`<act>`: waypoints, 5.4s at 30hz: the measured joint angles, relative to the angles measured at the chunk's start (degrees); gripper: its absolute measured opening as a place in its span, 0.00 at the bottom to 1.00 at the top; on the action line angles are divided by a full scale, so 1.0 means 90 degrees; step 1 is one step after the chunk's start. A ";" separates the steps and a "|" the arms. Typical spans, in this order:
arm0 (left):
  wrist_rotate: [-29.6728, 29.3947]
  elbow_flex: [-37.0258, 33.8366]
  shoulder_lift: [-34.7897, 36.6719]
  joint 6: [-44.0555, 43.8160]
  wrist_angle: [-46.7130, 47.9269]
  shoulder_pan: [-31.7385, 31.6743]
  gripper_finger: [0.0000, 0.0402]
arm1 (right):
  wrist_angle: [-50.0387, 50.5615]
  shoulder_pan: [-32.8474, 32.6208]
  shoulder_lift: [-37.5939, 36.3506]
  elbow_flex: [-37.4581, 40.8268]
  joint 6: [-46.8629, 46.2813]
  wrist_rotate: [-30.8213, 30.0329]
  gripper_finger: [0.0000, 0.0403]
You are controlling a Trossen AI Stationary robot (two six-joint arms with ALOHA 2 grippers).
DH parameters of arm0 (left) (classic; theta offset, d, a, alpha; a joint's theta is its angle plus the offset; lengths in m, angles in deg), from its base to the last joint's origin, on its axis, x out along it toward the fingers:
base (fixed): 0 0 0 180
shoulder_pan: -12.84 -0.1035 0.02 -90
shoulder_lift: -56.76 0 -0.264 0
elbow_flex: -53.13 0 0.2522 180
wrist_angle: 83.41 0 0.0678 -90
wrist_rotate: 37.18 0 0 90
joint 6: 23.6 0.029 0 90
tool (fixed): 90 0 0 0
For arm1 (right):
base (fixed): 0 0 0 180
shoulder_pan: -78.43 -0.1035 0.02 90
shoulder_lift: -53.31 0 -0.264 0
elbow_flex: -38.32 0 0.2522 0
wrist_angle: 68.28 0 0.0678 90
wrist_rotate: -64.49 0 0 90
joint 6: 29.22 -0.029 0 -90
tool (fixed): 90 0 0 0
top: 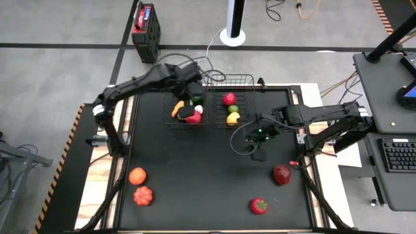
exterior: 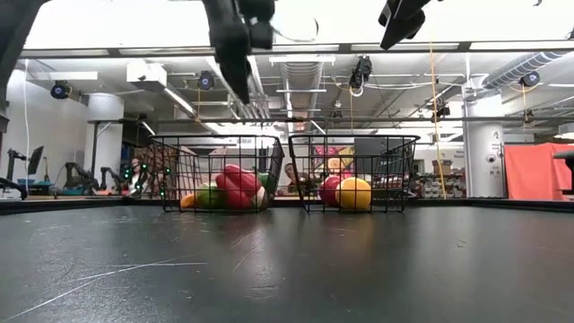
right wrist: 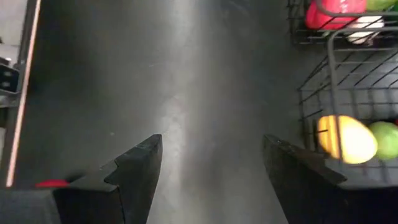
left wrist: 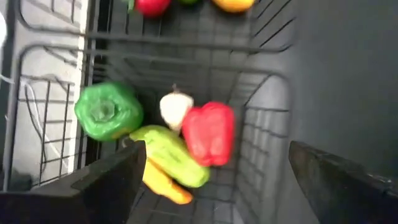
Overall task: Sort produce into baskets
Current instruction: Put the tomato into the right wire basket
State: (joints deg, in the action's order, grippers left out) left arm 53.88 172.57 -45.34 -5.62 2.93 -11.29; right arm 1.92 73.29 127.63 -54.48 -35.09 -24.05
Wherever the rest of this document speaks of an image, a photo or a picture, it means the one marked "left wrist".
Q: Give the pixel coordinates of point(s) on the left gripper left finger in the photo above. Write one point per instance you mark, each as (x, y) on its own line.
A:
(77, 202)

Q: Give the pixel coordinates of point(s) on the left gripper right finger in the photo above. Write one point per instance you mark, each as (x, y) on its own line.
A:
(351, 193)

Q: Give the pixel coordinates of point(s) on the yellow orange chili pepper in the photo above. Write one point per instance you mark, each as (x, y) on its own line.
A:
(164, 186)

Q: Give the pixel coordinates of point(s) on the green bell pepper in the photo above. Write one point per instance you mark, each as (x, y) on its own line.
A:
(107, 112)

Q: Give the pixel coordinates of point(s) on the light green cucumber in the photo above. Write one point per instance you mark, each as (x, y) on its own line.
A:
(174, 155)

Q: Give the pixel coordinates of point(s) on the white garlic bulb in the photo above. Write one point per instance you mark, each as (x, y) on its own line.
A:
(174, 109)

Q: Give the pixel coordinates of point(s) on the red bell pepper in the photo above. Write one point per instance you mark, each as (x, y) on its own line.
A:
(210, 133)

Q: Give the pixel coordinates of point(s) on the red strawberry green leaves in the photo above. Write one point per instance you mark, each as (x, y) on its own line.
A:
(152, 5)

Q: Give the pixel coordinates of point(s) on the yellow lemon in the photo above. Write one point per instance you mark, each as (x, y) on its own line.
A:
(233, 4)

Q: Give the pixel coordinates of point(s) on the small green lime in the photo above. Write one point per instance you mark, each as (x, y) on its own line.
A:
(187, 1)

